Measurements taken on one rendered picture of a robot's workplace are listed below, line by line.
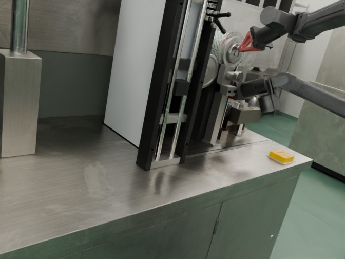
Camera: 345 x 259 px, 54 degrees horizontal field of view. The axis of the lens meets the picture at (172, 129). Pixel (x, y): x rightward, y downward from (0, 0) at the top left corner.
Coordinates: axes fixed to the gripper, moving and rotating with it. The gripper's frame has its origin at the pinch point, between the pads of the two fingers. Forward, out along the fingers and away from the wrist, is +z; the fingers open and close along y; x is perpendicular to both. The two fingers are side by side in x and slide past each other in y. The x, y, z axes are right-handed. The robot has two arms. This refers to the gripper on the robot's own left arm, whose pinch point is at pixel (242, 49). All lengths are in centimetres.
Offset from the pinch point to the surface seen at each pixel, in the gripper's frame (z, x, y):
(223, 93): 9.2, -13.6, -4.6
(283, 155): 4.8, -39.3, 16.8
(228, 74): 5.6, -7.8, -4.2
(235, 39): 0.9, 4.0, -0.8
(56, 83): 46, 2, -49
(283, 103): 215, 75, 457
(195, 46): -5.0, -6.8, -32.1
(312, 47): 135, 144, 450
